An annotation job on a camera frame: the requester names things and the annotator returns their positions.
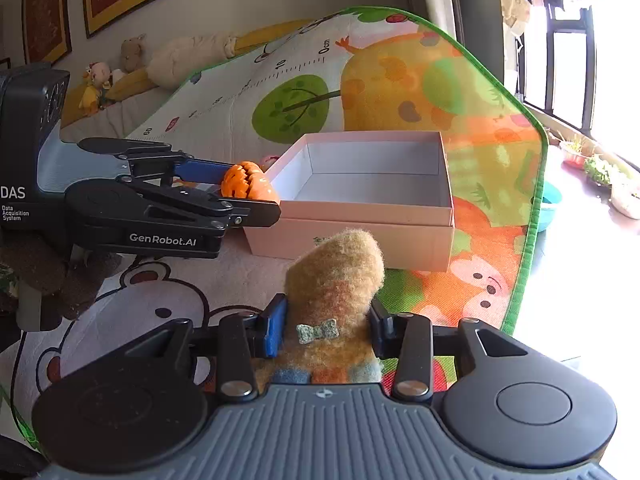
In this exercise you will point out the grey curtain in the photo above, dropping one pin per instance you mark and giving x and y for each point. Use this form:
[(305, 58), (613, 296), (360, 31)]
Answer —
[(475, 10)]

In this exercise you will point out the yellow and white plush doll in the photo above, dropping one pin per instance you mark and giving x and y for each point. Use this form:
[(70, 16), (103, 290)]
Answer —
[(95, 95)]

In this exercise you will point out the pink cardboard box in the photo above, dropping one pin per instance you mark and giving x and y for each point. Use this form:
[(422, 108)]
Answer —
[(350, 240)]

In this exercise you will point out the cream plush toy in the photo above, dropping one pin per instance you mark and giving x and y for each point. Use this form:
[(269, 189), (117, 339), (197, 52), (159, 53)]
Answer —
[(185, 60)]

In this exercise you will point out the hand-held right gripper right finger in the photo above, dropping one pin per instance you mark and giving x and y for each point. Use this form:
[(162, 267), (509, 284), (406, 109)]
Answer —
[(382, 335)]

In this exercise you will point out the white plant bowl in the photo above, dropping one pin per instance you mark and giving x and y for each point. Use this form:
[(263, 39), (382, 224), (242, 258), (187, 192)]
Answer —
[(625, 202)]

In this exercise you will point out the black window frame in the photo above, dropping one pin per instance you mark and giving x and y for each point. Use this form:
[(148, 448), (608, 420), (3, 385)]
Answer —
[(591, 60)]

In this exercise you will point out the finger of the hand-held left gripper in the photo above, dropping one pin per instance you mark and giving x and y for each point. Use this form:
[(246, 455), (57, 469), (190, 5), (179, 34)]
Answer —
[(250, 212), (200, 169)]

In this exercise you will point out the colourful cartoon play mat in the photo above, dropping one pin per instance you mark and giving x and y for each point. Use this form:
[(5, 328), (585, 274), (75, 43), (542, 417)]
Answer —
[(380, 85)]

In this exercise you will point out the person's left hand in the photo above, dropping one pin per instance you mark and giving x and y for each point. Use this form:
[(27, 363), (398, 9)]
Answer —
[(50, 270)]

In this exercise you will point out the green potted plant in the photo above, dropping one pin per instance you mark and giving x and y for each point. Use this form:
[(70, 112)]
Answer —
[(602, 170)]

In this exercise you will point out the long yellow pillow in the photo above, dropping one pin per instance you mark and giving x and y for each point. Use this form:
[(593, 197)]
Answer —
[(130, 85)]

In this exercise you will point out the brown felt plush toy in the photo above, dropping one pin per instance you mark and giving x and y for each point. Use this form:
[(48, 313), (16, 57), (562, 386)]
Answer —
[(335, 280)]

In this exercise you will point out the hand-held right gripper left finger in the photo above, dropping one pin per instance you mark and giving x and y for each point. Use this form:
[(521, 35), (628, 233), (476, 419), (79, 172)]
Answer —
[(274, 330)]

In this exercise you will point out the small dark wall frame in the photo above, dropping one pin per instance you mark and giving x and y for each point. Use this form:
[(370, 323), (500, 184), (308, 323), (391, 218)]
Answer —
[(4, 63)]

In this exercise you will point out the beige hanging hat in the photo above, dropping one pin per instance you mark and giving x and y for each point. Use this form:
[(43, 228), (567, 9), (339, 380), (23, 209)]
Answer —
[(515, 7)]

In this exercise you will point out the grey bear plush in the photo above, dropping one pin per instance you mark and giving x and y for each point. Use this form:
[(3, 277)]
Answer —
[(134, 52)]

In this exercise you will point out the teal bowl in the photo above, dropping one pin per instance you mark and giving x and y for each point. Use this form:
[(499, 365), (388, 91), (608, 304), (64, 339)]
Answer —
[(547, 210)]

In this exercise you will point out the red pot with plant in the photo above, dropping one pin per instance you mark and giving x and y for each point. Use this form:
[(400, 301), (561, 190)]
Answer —
[(575, 155)]

